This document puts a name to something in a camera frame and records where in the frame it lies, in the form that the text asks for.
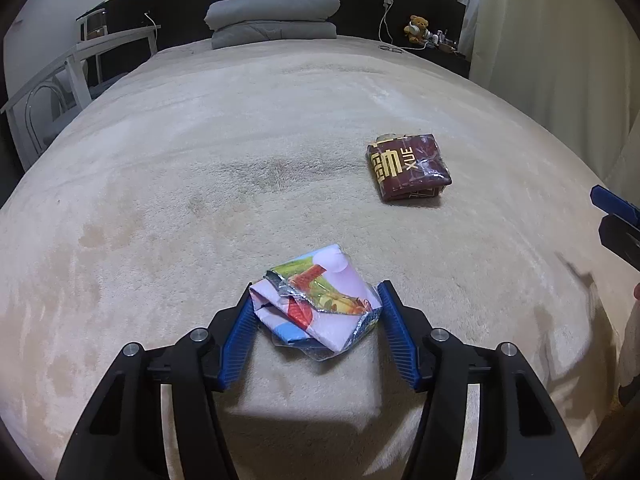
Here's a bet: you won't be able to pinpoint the white wooden chair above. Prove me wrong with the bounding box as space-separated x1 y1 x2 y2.
0 27 161 171

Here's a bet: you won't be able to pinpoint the dark red snack packet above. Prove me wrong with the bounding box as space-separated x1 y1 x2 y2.
366 131 452 204

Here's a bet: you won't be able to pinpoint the cream curtain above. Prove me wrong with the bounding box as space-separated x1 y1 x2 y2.
467 0 640 196

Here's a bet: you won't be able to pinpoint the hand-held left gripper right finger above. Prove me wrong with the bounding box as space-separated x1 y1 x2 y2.
376 280 586 480

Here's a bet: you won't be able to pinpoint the colourful foil wrapper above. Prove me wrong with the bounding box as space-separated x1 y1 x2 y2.
248 243 383 362

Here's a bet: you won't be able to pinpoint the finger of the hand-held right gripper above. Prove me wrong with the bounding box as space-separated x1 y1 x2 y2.
590 185 640 273

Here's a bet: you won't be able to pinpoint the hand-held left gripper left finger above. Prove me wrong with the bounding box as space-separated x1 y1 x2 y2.
55 282 258 480

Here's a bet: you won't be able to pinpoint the small toiletry bottles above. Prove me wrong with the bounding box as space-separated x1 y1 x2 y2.
432 29 460 55

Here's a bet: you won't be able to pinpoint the white charger cable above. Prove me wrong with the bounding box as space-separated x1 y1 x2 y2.
377 0 431 53

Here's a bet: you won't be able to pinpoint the black headboard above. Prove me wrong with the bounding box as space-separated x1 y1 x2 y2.
75 0 471 81

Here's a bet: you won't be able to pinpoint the brown teddy bear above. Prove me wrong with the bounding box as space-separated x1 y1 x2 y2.
404 15 431 45

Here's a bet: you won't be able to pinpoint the beige fleece blanket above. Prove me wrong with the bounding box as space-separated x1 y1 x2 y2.
0 35 626 480

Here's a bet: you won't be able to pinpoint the folded grey quilt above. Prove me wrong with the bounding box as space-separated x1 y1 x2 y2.
204 0 342 51

